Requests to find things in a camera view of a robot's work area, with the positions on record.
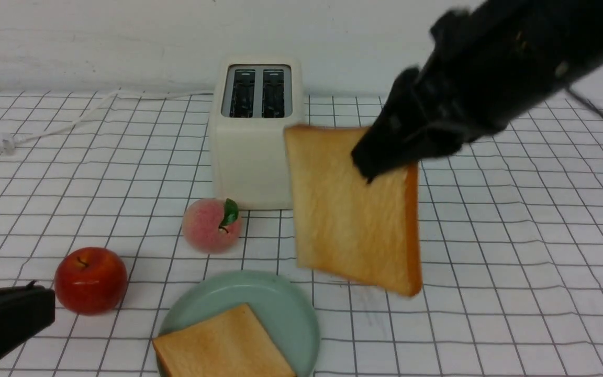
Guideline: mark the red apple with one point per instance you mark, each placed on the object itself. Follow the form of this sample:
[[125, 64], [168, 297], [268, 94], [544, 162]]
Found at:
[[91, 281]]

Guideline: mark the pink peach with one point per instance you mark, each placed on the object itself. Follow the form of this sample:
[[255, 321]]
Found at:
[[212, 225]]

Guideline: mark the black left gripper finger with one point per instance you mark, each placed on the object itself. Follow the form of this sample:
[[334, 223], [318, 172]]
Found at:
[[24, 312]]

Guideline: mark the white checkered tablecloth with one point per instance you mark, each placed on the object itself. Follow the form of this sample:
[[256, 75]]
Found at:
[[511, 231]]

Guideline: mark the mint green plate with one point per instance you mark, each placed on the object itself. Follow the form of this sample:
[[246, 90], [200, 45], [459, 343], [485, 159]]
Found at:
[[283, 309]]

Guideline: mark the toasted bread slice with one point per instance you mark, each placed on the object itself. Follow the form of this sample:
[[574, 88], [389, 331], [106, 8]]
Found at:
[[367, 233], [232, 343]]

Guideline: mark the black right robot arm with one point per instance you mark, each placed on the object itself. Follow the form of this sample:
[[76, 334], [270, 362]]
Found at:
[[567, 42]]

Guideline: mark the cream white toaster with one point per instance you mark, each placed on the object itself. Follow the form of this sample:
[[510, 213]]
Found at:
[[256, 98]]

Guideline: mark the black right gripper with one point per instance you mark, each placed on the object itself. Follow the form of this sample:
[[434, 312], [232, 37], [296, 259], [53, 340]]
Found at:
[[481, 73]]

